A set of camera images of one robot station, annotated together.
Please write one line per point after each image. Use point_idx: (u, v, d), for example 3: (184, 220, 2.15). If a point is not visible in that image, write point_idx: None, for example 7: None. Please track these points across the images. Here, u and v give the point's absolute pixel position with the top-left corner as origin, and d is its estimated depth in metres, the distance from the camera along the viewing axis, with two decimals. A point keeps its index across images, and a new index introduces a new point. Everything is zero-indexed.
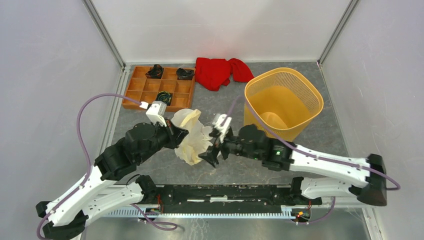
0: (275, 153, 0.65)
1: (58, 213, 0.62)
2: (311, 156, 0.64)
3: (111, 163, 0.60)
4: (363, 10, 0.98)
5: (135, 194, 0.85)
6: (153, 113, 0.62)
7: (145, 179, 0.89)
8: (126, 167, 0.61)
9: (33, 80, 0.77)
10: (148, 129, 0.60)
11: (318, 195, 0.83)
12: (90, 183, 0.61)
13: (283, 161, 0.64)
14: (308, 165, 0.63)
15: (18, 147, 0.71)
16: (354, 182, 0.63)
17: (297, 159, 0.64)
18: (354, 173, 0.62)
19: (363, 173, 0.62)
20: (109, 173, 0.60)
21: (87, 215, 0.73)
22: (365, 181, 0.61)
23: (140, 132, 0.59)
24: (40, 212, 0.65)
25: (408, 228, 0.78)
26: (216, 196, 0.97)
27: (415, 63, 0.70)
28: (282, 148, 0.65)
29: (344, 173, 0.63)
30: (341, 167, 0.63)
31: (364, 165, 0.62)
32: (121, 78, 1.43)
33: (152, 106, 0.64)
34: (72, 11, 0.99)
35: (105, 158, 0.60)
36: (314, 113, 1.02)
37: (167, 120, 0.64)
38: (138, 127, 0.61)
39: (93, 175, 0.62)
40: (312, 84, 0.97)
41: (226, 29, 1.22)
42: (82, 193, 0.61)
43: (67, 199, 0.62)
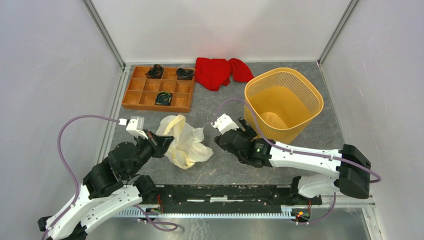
0: (255, 150, 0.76)
1: (55, 230, 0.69)
2: (287, 150, 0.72)
3: (99, 182, 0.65)
4: (363, 10, 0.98)
5: (132, 198, 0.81)
6: (132, 128, 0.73)
7: (144, 179, 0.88)
8: (112, 185, 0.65)
9: (33, 79, 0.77)
10: (129, 149, 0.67)
11: (314, 193, 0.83)
12: (81, 201, 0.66)
13: (262, 157, 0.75)
14: (284, 158, 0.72)
15: (17, 146, 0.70)
16: (330, 173, 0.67)
17: (274, 154, 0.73)
18: (325, 164, 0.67)
19: (334, 163, 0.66)
20: (96, 192, 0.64)
21: (85, 226, 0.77)
22: (335, 170, 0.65)
23: (121, 152, 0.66)
24: (41, 227, 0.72)
25: (408, 228, 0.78)
26: (216, 196, 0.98)
27: (415, 63, 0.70)
28: (261, 146, 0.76)
29: (317, 164, 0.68)
30: (314, 158, 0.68)
31: (335, 156, 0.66)
32: (121, 78, 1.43)
33: (131, 122, 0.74)
34: (72, 11, 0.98)
35: (93, 177, 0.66)
36: (314, 113, 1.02)
37: (147, 133, 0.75)
38: (119, 147, 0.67)
39: (82, 194, 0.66)
40: (312, 85, 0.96)
41: (226, 29, 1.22)
42: (74, 211, 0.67)
43: (61, 216, 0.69)
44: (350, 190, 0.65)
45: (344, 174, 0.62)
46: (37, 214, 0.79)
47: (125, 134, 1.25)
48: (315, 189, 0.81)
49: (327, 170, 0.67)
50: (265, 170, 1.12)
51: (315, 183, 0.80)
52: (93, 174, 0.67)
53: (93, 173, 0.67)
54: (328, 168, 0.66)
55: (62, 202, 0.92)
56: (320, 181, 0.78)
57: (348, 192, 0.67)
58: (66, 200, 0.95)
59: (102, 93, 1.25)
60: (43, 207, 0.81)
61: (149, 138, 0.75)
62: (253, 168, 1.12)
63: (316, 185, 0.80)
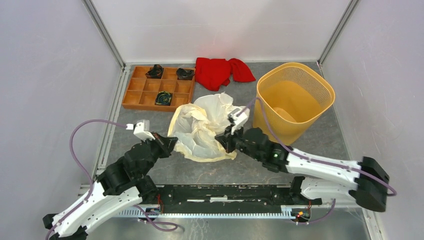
0: (273, 156, 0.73)
1: (63, 225, 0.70)
2: (304, 158, 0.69)
3: (113, 180, 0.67)
4: (363, 10, 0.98)
5: (132, 198, 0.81)
6: (139, 131, 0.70)
7: (143, 181, 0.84)
8: (126, 183, 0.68)
9: (32, 79, 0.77)
10: (145, 149, 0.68)
11: (317, 195, 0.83)
12: (93, 198, 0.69)
13: (280, 163, 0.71)
14: (301, 166, 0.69)
15: (17, 145, 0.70)
16: (347, 183, 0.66)
17: (292, 161, 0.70)
18: (343, 174, 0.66)
19: (352, 174, 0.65)
20: (111, 189, 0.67)
21: (85, 226, 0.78)
22: (353, 182, 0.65)
23: (138, 153, 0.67)
24: (47, 224, 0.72)
25: (409, 228, 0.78)
26: (216, 196, 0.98)
27: (415, 63, 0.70)
28: (280, 151, 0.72)
29: (334, 174, 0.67)
30: (332, 168, 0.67)
31: (353, 167, 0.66)
32: (121, 78, 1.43)
33: (137, 125, 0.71)
34: (72, 11, 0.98)
35: (108, 175, 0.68)
36: (325, 107, 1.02)
37: (154, 134, 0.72)
38: (135, 148, 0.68)
39: (96, 191, 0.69)
40: (323, 78, 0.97)
41: (226, 29, 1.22)
42: (86, 207, 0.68)
43: (70, 213, 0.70)
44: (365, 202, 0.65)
45: (362, 186, 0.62)
46: (37, 214, 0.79)
47: (126, 134, 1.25)
48: (323, 193, 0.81)
49: (344, 180, 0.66)
50: (265, 170, 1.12)
51: (324, 187, 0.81)
52: (108, 173, 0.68)
53: (108, 172, 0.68)
54: (345, 179, 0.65)
55: (63, 201, 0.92)
56: (331, 187, 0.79)
57: (364, 204, 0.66)
58: (66, 200, 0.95)
59: (102, 93, 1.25)
60: (43, 207, 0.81)
61: (155, 139, 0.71)
62: (253, 168, 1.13)
63: (326, 189, 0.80)
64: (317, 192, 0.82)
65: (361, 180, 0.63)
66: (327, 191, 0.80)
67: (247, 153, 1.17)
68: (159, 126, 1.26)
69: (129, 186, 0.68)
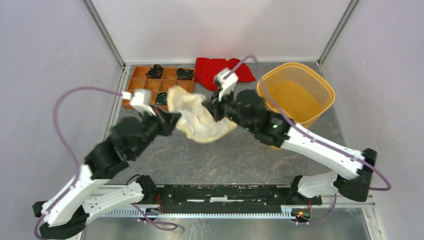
0: (270, 125, 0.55)
1: (52, 215, 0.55)
2: (308, 137, 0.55)
3: (101, 161, 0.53)
4: (363, 10, 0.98)
5: (135, 193, 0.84)
6: (137, 104, 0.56)
7: (146, 179, 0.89)
8: (117, 165, 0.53)
9: (33, 80, 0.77)
10: (133, 125, 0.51)
11: (312, 192, 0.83)
12: (81, 183, 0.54)
13: (277, 135, 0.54)
14: (304, 146, 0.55)
15: (17, 146, 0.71)
16: (344, 171, 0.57)
17: (293, 136, 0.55)
18: (347, 163, 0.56)
19: (355, 164, 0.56)
20: (98, 172, 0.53)
21: (87, 212, 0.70)
22: (355, 173, 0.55)
23: (126, 127, 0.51)
24: (36, 212, 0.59)
25: (409, 228, 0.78)
26: (216, 196, 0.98)
27: (415, 63, 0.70)
28: (281, 122, 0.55)
29: (337, 161, 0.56)
30: (335, 154, 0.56)
31: (358, 157, 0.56)
32: (121, 78, 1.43)
33: (135, 96, 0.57)
34: (72, 11, 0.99)
35: (95, 155, 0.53)
36: (325, 107, 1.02)
37: (154, 109, 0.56)
38: (124, 121, 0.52)
39: (83, 175, 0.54)
40: (323, 79, 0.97)
41: (226, 28, 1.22)
42: (74, 194, 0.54)
43: (60, 198, 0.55)
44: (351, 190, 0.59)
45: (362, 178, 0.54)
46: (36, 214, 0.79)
47: None
48: (314, 188, 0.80)
49: (343, 169, 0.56)
50: (265, 170, 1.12)
51: (315, 182, 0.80)
52: (95, 152, 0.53)
53: (96, 151, 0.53)
54: (347, 169, 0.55)
55: None
56: (320, 181, 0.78)
57: (346, 193, 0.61)
58: None
59: (102, 93, 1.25)
60: None
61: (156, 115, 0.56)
62: (253, 168, 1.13)
63: (316, 184, 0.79)
64: (310, 188, 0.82)
65: (363, 172, 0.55)
66: (317, 185, 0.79)
67: (247, 153, 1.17)
68: None
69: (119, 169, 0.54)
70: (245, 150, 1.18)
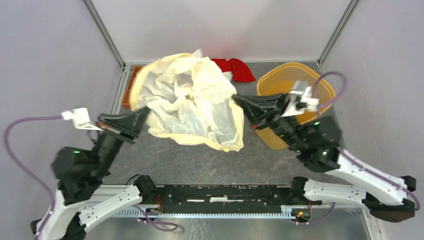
0: (320, 153, 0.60)
1: (44, 233, 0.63)
2: (357, 165, 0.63)
3: (71, 187, 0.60)
4: (363, 10, 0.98)
5: (132, 197, 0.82)
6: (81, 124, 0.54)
7: (144, 180, 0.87)
8: (83, 189, 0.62)
9: (32, 80, 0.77)
10: (63, 164, 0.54)
11: (320, 198, 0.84)
12: (59, 207, 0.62)
13: (325, 162, 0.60)
14: (351, 173, 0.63)
15: (17, 146, 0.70)
16: (387, 199, 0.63)
17: (343, 164, 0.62)
18: (393, 192, 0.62)
19: (401, 194, 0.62)
20: (69, 198, 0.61)
21: (84, 224, 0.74)
22: (400, 201, 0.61)
23: (63, 164, 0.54)
24: (33, 230, 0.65)
25: (409, 228, 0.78)
26: (216, 196, 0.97)
27: (415, 63, 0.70)
28: (329, 150, 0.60)
29: (384, 190, 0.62)
30: (381, 182, 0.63)
31: (404, 187, 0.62)
32: (121, 78, 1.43)
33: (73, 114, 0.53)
34: (72, 11, 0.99)
35: (63, 183, 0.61)
36: (324, 106, 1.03)
37: (102, 126, 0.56)
38: (61, 157, 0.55)
39: (58, 201, 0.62)
40: (323, 79, 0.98)
41: (226, 29, 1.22)
42: (55, 216, 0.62)
43: (46, 220, 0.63)
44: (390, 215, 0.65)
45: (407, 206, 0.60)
46: (36, 214, 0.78)
47: None
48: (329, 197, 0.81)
49: (389, 197, 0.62)
50: (265, 170, 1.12)
51: (331, 192, 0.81)
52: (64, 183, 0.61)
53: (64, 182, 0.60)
54: (393, 198, 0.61)
55: None
56: (339, 193, 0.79)
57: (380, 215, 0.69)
58: None
59: (102, 93, 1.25)
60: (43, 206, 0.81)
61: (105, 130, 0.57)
62: (253, 168, 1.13)
63: (334, 195, 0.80)
64: (323, 197, 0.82)
65: (407, 201, 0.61)
66: (334, 196, 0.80)
67: (247, 153, 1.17)
68: None
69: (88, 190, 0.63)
70: (245, 150, 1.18)
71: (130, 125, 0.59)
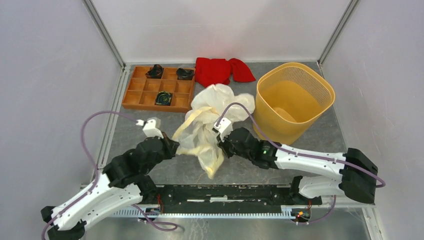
0: (262, 152, 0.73)
1: (64, 217, 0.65)
2: (291, 152, 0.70)
3: (119, 172, 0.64)
4: (363, 10, 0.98)
5: (133, 196, 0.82)
6: (150, 128, 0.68)
7: (145, 180, 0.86)
8: (132, 176, 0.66)
9: (32, 80, 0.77)
10: (155, 144, 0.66)
11: (315, 194, 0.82)
12: (97, 189, 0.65)
13: (268, 158, 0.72)
14: (289, 161, 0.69)
15: (17, 146, 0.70)
16: (333, 175, 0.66)
17: (279, 156, 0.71)
18: (329, 166, 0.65)
19: (337, 166, 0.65)
20: (117, 181, 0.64)
21: (84, 221, 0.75)
22: (339, 173, 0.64)
23: (151, 145, 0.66)
24: (45, 216, 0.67)
25: (409, 228, 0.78)
26: (216, 196, 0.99)
27: (415, 63, 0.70)
28: (268, 148, 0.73)
29: (320, 166, 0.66)
30: (318, 161, 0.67)
31: (339, 158, 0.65)
32: (121, 78, 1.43)
33: (148, 122, 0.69)
34: (72, 11, 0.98)
35: (114, 167, 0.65)
36: (325, 106, 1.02)
37: (163, 133, 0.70)
38: (148, 140, 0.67)
39: (101, 182, 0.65)
40: (323, 78, 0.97)
41: (226, 29, 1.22)
42: (89, 198, 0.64)
43: (72, 204, 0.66)
44: (357, 193, 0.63)
45: (347, 176, 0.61)
46: (36, 214, 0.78)
47: (126, 134, 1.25)
48: (318, 191, 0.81)
49: (330, 172, 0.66)
50: (265, 170, 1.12)
51: (318, 184, 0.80)
52: (114, 164, 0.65)
53: (114, 163, 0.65)
54: (330, 171, 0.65)
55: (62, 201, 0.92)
56: (324, 183, 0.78)
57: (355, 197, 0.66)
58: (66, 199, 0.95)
59: (102, 93, 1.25)
60: (43, 206, 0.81)
61: (164, 137, 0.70)
62: (253, 168, 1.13)
63: (320, 187, 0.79)
64: (313, 191, 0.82)
65: (345, 171, 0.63)
66: (321, 187, 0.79)
67: None
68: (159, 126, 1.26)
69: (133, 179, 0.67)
70: None
71: (175, 143, 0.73)
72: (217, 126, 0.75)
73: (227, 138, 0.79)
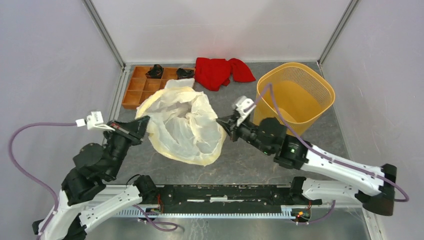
0: (288, 150, 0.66)
1: (45, 235, 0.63)
2: (326, 158, 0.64)
3: (75, 187, 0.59)
4: (363, 10, 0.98)
5: (132, 197, 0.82)
6: (94, 126, 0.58)
7: (145, 179, 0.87)
8: (89, 189, 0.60)
9: (33, 80, 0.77)
10: (94, 151, 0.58)
11: (319, 196, 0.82)
12: (62, 207, 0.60)
13: (296, 159, 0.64)
14: (322, 167, 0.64)
15: (17, 146, 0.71)
16: (366, 189, 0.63)
17: (311, 159, 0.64)
18: (367, 180, 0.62)
19: (376, 181, 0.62)
20: (74, 198, 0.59)
21: (85, 224, 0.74)
22: (377, 189, 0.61)
23: (86, 156, 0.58)
24: (34, 232, 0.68)
25: (409, 228, 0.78)
26: (216, 196, 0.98)
27: (415, 63, 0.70)
28: (298, 146, 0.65)
29: (358, 180, 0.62)
30: (355, 173, 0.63)
31: (378, 174, 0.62)
32: (121, 77, 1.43)
33: (87, 119, 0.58)
34: (72, 11, 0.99)
35: (69, 183, 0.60)
36: (325, 107, 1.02)
37: (111, 125, 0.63)
38: (85, 150, 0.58)
39: (62, 200, 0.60)
40: (323, 78, 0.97)
41: (226, 28, 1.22)
42: (58, 217, 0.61)
43: (48, 222, 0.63)
44: (379, 206, 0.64)
45: (386, 194, 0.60)
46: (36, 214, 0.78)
47: None
48: (325, 194, 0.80)
49: (366, 187, 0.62)
50: (265, 170, 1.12)
51: (328, 189, 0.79)
52: (69, 179, 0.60)
53: (69, 178, 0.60)
54: (369, 186, 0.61)
55: None
56: (335, 189, 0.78)
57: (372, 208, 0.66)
58: None
59: (102, 93, 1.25)
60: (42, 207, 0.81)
61: (115, 129, 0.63)
62: (253, 168, 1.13)
63: (329, 192, 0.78)
64: (319, 194, 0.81)
65: (386, 188, 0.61)
66: (331, 193, 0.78)
67: (247, 153, 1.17)
68: None
69: (94, 192, 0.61)
70: (245, 150, 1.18)
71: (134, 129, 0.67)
72: (239, 106, 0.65)
73: (244, 125, 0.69)
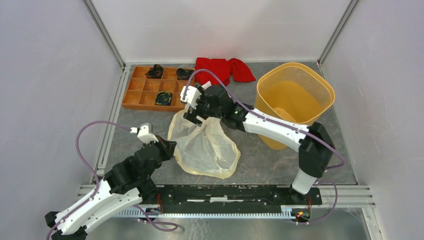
0: (233, 112, 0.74)
1: (67, 223, 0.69)
2: (260, 117, 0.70)
3: (119, 179, 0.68)
4: (363, 11, 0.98)
5: (132, 198, 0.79)
6: (145, 134, 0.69)
7: None
8: (132, 182, 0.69)
9: (33, 79, 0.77)
10: (152, 150, 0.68)
11: (302, 186, 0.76)
12: (99, 195, 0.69)
13: (238, 119, 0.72)
14: (257, 124, 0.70)
15: (17, 145, 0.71)
16: (292, 144, 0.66)
17: (249, 118, 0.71)
18: (291, 135, 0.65)
19: (299, 136, 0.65)
20: (117, 187, 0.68)
21: (85, 225, 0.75)
22: (298, 142, 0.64)
23: (147, 151, 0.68)
24: (49, 221, 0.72)
25: (409, 229, 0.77)
26: (216, 196, 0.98)
27: (414, 63, 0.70)
28: (240, 109, 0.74)
29: (283, 134, 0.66)
30: (282, 128, 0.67)
31: (302, 129, 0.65)
32: (121, 77, 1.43)
33: (142, 128, 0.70)
34: (72, 11, 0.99)
35: (115, 174, 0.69)
36: (325, 107, 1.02)
37: (157, 136, 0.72)
38: (144, 148, 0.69)
39: (102, 188, 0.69)
40: (323, 78, 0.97)
41: (226, 29, 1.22)
42: (91, 204, 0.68)
43: (75, 210, 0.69)
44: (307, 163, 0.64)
45: (305, 146, 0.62)
46: (37, 214, 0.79)
47: (126, 134, 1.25)
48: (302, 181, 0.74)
49: (290, 141, 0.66)
50: (265, 170, 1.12)
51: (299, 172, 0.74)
52: (114, 172, 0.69)
53: (114, 171, 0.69)
54: (291, 139, 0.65)
55: (63, 201, 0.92)
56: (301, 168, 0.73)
57: (305, 167, 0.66)
58: (66, 198, 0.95)
59: (102, 93, 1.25)
60: (43, 206, 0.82)
61: (159, 141, 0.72)
62: (253, 168, 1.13)
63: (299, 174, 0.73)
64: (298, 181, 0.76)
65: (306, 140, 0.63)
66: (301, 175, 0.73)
67: (247, 153, 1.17)
68: (159, 126, 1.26)
69: (134, 185, 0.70)
70: (244, 150, 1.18)
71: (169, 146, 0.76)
72: (184, 100, 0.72)
73: (200, 102, 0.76)
